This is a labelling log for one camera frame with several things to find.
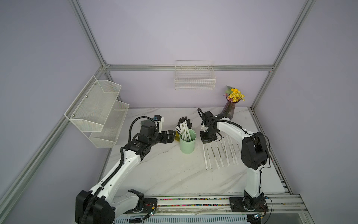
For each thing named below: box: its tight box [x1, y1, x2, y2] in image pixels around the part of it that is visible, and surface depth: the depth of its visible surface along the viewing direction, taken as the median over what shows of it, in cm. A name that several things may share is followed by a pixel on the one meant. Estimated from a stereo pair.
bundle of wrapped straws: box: [175, 119, 192, 142], surface depth 88 cm
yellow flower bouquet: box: [223, 85, 246, 103], surface depth 98 cm
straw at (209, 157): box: [206, 143, 213, 170], surface depth 92 cm
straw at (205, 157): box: [202, 143, 209, 170], surface depth 90 cm
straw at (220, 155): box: [216, 140, 225, 168], surface depth 93 cm
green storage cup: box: [179, 128, 197, 154], surface depth 91 cm
